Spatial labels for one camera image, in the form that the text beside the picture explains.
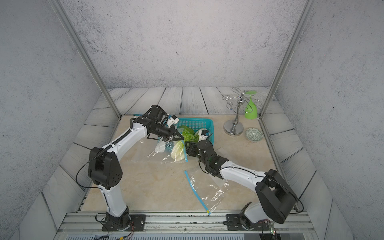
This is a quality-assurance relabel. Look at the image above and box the left aluminium frame post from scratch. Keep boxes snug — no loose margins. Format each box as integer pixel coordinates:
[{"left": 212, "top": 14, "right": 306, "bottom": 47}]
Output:
[{"left": 49, "top": 0, "right": 122, "bottom": 120}]

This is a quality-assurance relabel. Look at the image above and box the teal plastic basket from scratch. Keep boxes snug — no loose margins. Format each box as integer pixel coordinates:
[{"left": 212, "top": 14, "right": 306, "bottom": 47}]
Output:
[{"left": 174, "top": 117, "right": 215, "bottom": 145}]

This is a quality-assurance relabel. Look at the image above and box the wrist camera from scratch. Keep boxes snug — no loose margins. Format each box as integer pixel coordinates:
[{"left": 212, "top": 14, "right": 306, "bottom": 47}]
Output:
[
  {"left": 195, "top": 129, "right": 210, "bottom": 142},
  {"left": 167, "top": 115, "right": 180, "bottom": 128}
]

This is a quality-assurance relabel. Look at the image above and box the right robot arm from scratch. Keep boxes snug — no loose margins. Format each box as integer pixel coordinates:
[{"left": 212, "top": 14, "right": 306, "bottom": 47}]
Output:
[{"left": 186, "top": 140, "right": 300, "bottom": 231}]

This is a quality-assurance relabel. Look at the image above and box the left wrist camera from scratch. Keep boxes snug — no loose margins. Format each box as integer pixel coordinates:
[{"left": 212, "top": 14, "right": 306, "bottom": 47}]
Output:
[{"left": 167, "top": 115, "right": 180, "bottom": 128}]

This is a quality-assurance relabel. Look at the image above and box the aluminium front rail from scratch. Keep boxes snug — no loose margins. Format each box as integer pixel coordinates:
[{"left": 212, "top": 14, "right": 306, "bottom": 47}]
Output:
[{"left": 55, "top": 211, "right": 318, "bottom": 240}]

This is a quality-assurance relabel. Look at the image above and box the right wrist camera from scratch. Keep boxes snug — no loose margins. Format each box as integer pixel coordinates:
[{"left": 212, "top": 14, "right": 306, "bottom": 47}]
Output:
[{"left": 195, "top": 129, "right": 210, "bottom": 142}]

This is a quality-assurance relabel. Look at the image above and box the silver metal cup rack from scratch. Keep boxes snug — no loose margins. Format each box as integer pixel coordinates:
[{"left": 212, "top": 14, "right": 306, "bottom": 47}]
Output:
[{"left": 222, "top": 87, "right": 261, "bottom": 137}]

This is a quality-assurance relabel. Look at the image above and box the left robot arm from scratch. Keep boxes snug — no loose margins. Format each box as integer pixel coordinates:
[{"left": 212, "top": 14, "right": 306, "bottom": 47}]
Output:
[{"left": 85, "top": 105, "right": 184, "bottom": 232}]

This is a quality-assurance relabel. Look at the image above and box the chinese cabbage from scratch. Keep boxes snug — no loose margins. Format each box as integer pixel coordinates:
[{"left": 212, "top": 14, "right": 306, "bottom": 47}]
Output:
[
  {"left": 171, "top": 141, "right": 186, "bottom": 162},
  {"left": 179, "top": 126, "right": 199, "bottom": 143}
]

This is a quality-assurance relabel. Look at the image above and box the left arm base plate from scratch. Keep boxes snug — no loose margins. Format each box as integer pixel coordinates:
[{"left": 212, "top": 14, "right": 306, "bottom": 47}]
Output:
[{"left": 102, "top": 214, "right": 147, "bottom": 232}]

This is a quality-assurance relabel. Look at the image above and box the clear zipper bag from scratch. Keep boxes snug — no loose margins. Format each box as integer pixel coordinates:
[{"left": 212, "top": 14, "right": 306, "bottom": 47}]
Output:
[
  {"left": 146, "top": 137, "right": 189, "bottom": 164},
  {"left": 184, "top": 168, "right": 238, "bottom": 216}
]

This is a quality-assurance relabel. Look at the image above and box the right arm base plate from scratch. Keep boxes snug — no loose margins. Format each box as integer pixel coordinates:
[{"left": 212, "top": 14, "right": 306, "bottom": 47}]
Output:
[{"left": 223, "top": 214, "right": 270, "bottom": 231}]

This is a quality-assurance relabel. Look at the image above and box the aluminium frame post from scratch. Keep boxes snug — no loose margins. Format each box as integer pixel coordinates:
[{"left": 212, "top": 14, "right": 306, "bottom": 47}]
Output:
[
  {"left": 49, "top": 0, "right": 122, "bottom": 120},
  {"left": 259, "top": 0, "right": 316, "bottom": 119}
]

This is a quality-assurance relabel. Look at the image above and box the green plastic goblet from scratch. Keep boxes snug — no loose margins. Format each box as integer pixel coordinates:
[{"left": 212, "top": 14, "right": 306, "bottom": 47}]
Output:
[{"left": 245, "top": 91, "right": 258, "bottom": 120}]

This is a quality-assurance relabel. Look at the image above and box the right aluminium frame post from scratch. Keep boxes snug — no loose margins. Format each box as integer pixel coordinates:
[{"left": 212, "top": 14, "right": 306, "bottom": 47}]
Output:
[{"left": 259, "top": 0, "right": 316, "bottom": 119}]

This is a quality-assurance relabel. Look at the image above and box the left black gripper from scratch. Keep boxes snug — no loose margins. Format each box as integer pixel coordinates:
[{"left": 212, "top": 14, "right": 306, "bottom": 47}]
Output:
[{"left": 151, "top": 124, "right": 185, "bottom": 142}]

